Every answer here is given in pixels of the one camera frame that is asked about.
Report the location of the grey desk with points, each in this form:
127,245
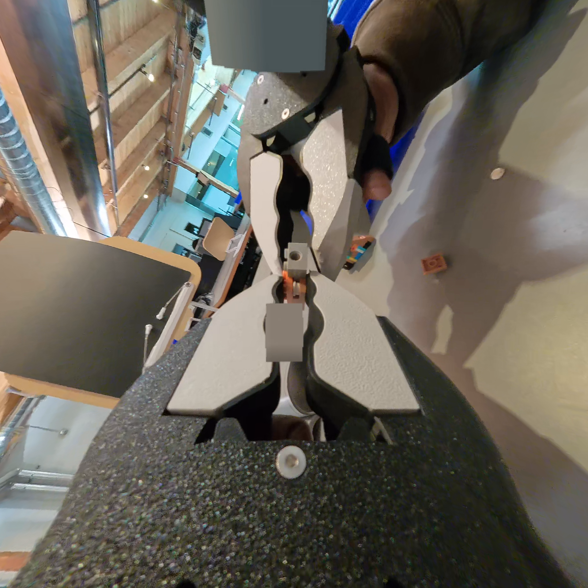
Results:
528,321

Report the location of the orange brick model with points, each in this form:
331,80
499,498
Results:
360,252

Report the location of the brown-orange square plate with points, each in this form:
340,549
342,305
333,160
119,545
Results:
434,264

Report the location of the grey hinge brick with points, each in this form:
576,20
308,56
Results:
297,257

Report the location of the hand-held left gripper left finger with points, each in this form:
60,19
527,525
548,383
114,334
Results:
220,363

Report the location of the person's left hand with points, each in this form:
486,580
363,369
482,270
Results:
289,427

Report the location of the small pale round disc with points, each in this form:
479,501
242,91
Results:
497,173

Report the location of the white bracket bar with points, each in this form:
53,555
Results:
177,312

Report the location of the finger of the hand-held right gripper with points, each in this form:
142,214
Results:
330,174
264,206

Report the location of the clear acrylic frame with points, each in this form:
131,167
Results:
234,246

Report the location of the person's right forearm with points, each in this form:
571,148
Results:
436,55

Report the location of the tan wooden chair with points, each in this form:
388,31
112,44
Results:
218,239

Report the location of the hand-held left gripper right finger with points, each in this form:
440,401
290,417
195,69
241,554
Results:
363,363

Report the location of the long wooden-edged table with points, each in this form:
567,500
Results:
229,275

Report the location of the black panel with wooden rim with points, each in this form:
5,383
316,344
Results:
82,312

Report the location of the wooden beam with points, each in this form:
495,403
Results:
206,177

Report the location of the clear acrylic bracket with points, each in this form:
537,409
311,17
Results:
202,305

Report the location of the silver ventilation duct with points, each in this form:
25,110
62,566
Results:
27,174

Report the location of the person's right hand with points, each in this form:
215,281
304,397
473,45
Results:
381,115

